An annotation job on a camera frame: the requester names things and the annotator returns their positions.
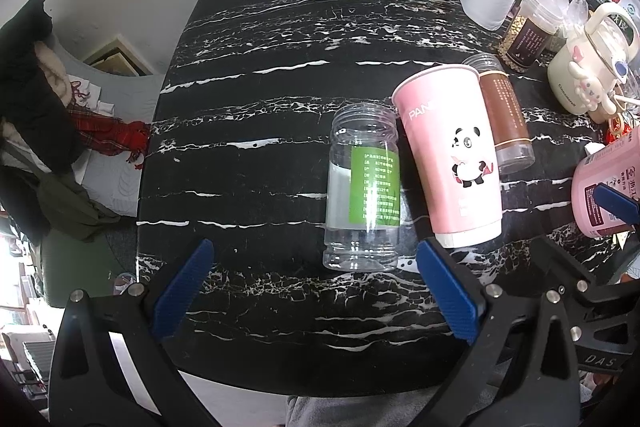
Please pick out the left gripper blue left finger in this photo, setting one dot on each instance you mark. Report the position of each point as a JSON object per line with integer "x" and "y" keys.
{"x": 176, "y": 285}

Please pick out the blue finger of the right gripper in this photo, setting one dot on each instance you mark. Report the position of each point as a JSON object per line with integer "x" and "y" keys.
{"x": 621, "y": 206}

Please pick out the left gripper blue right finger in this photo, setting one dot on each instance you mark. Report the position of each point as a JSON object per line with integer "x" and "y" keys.
{"x": 454, "y": 288}

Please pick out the clear jar with green label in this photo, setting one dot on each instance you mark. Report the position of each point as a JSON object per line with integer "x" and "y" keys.
{"x": 361, "y": 233}

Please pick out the pink panda paper cup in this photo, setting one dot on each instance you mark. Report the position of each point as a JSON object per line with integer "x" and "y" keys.
{"x": 445, "y": 119}

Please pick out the pink bottle with red cap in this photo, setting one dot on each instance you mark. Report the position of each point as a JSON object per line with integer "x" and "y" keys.
{"x": 616, "y": 165}

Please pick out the clear jar with brown label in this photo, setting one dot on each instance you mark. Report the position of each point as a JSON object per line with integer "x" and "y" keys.
{"x": 514, "y": 148}

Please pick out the red plaid scarf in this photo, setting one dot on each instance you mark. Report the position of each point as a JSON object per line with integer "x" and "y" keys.
{"x": 110, "y": 136}

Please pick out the pile of dark clothes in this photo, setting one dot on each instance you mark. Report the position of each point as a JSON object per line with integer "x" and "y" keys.
{"x": 41, "y": 199}

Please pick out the grain jar with dark label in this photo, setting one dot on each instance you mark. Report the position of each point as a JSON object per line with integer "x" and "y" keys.
{"x": 529, "y": 32}

